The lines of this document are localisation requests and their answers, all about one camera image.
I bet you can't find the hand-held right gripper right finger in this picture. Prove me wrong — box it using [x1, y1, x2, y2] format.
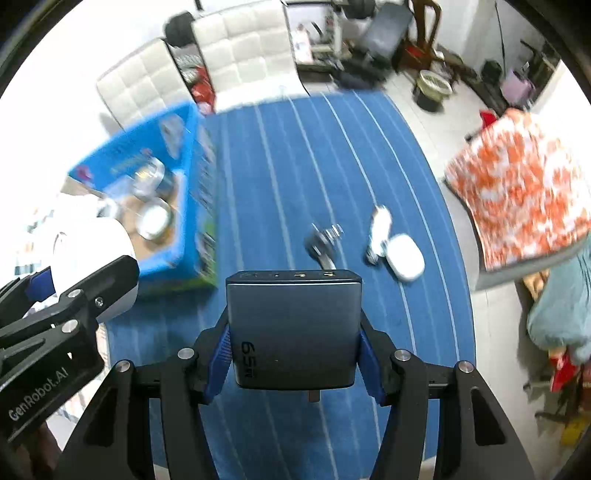
[359, 311, 536, 480]

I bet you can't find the grey charger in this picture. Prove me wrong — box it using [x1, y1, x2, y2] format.
[225, 270, 363, 403]

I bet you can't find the small silver spray bottle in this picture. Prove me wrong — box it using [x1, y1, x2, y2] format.
[366, 205, 393, 266]

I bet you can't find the blue cardboard box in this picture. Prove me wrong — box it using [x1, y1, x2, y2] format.
[67, 102, 220, 294]

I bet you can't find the black weight bench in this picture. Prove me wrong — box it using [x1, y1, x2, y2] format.
[335, 4, 414, 89]

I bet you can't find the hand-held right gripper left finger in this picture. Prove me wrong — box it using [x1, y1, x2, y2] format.
[55, 314, 232, 480]

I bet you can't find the pink box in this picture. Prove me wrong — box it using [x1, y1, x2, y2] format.
[291, 23, 320, 65]

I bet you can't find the white oval case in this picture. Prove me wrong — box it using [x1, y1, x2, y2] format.
[385, 234, 426, 282]

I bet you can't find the round white metal disc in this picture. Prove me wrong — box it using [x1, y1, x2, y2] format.
[137, 202, 175, 241]

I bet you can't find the teal cloth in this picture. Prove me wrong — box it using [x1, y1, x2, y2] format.
[526, 249, 591, 365]

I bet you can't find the bunch of keys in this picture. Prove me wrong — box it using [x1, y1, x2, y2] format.
[305, 223, 345, 269]

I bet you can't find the red printed bag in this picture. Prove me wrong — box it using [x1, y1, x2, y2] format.
[549, 351, 583, 394]

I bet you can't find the black bag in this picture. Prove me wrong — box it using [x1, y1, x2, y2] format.
[480, 60, 502, 86]

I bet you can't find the silver metal canister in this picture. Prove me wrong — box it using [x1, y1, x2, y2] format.
[133, 157, 177, 200]

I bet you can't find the white round tin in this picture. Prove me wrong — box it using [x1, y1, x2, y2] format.
[50, 216, 140, 324]

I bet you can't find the pink suitcase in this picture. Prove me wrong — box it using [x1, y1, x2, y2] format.
[502, 70, 536, 107]

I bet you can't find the black trash bin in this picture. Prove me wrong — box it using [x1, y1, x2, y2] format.
[412, 69, 453, 113]

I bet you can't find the red plastic bag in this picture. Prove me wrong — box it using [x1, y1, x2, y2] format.
[190, 67, 216, 114]

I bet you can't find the white quilted chair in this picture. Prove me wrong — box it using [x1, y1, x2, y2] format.
[191, 0, 310, 114]
[96, 39, 195, 132]

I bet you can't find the blue striped tablecloth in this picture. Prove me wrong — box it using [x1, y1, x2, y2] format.
[104, 90, 476, 480]

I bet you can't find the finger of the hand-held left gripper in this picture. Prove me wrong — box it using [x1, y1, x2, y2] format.
[0, 255, 140, 350]
[0, 267, 59, 324]

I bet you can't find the grey chair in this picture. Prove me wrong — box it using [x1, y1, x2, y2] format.
[443, 175, 591, 292]

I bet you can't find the white door frame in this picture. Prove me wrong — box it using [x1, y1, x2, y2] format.
[462, 0, 570, 116]

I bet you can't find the brown wooden chair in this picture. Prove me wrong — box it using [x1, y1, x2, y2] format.
[392, 0, 458, 79]

